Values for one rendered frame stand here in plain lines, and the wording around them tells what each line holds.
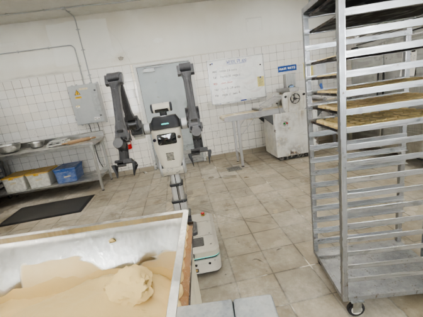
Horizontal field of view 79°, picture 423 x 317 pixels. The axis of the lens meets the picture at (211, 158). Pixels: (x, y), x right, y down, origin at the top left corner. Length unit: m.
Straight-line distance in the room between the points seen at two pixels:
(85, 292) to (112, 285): 0.02
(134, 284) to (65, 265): 0.10
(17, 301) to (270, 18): 5.64
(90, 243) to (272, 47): 5.50
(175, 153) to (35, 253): 1.77
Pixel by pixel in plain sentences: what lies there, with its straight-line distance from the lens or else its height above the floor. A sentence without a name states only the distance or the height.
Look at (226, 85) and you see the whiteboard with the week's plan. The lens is 5.34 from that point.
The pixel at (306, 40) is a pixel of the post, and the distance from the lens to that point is 1.82.
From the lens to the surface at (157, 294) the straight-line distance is 0.25.
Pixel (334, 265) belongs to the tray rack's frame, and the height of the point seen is 0.15.
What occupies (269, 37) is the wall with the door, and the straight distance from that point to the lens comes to 5.67.
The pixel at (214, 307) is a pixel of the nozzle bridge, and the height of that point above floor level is 1.18.
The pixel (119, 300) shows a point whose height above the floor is 1.29.
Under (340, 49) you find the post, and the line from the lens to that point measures 1.39.
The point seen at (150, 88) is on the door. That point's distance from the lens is 5.30.
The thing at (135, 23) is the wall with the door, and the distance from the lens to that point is 5.44.
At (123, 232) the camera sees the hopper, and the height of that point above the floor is 1.31.
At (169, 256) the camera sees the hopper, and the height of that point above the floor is 1.28.
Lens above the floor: 1.44
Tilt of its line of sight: 15 degrees down
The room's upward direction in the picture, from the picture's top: 9 degrees counter-clockwise
